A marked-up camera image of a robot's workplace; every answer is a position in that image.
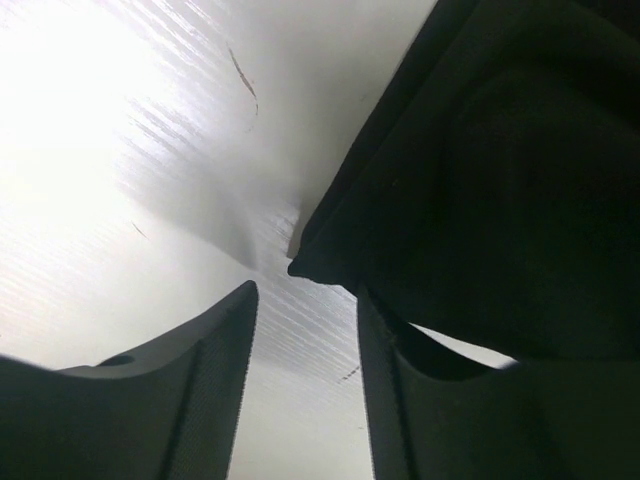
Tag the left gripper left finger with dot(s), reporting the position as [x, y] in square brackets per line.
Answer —
[167, 409]

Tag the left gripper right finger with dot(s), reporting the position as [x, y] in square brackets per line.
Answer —
[435, 414]

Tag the black t shirt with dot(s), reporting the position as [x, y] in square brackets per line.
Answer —
[493, 193]

